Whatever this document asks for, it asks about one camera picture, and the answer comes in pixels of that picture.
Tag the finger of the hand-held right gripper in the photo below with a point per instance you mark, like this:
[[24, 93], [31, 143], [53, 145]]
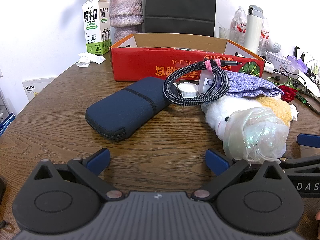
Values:
[[308, 139], [302, 163]]

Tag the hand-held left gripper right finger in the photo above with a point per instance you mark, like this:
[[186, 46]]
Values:
[[217, 162]]

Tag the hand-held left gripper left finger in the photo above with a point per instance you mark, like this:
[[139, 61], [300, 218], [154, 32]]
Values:
[[98, 161]]

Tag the iridescent sheer bag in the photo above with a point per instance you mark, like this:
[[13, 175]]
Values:
[[260, 135]]

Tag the white and yellow plush toy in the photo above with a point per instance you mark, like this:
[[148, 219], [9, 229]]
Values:
[[216, 112]]

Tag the dark blue zip pouch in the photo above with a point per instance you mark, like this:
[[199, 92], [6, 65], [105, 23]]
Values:
[[125, 110]]

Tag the purple cloth pouch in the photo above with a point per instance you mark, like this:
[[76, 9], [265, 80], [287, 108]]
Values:
[[247, 85]]

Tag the red cardboard box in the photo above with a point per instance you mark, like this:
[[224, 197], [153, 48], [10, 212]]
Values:
[[142, 62]]

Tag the person's right hand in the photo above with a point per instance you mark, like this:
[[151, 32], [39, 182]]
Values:
[[318, 215]]

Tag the black and green neckband earphones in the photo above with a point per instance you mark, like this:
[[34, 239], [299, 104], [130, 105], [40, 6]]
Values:
[[303, 96]]

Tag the red artificial rose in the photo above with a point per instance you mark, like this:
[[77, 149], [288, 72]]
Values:
[[287, 93]]

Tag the white cloth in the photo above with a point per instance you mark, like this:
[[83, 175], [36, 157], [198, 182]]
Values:
[[308, 80]]

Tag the brown wooden desk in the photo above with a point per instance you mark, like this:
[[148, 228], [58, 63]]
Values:
[[162, 135]]

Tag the purple plastic bag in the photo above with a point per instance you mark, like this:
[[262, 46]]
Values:
[[297, 62]]

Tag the white scalloped cap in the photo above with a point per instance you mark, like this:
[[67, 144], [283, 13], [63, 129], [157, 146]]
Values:
[[186, 90]]

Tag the translucent plastic bag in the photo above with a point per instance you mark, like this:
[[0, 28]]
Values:
[[205, 82]]

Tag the white power bank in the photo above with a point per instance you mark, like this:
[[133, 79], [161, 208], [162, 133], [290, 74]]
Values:
[[269, 66]]

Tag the grey tissue box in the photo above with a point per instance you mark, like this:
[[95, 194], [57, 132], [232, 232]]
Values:
[[278, 61]]

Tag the black stand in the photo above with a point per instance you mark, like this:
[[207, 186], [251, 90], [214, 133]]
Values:
[[298, 52]]

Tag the white round speaker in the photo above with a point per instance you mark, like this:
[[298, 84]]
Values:
[[275, 47]]

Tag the blue and white boxes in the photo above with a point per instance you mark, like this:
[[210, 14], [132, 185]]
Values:
[[7, 125]]

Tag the black object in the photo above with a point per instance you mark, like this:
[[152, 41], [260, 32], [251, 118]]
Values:
[[2, 191]]

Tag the crumpled white tissue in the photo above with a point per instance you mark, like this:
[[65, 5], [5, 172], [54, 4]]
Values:
[[88, 59]]

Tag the clear plastic water bottle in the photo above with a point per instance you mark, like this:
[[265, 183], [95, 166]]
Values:
[[238, 25], [264, 36]]

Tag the white thermos flask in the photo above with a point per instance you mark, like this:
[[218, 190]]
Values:
[[253, 30]]

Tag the clear glass cup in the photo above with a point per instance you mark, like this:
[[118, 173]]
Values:
[[226, 33]]

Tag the green and white milk carton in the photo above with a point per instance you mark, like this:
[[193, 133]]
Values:
[[96, 27]]

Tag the pink textured vase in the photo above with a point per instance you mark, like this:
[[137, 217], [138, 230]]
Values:
[[126, 12]]

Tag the black paper bag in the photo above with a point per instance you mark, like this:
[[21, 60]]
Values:
[[180, 5]]

